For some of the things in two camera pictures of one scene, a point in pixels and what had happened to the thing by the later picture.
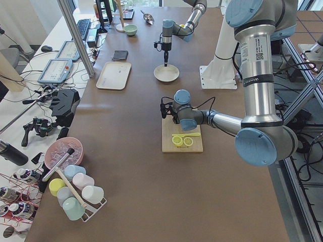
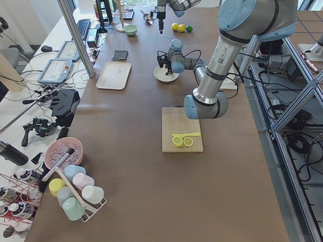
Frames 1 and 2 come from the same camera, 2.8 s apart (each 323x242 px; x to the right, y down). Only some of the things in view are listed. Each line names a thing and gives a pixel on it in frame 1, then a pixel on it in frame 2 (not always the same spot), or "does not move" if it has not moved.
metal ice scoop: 148,18 does not move
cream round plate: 166,73 does not move
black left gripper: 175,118 -> 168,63
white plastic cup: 93,194 does not move
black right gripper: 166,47 -> 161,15
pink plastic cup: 81,180 does not move
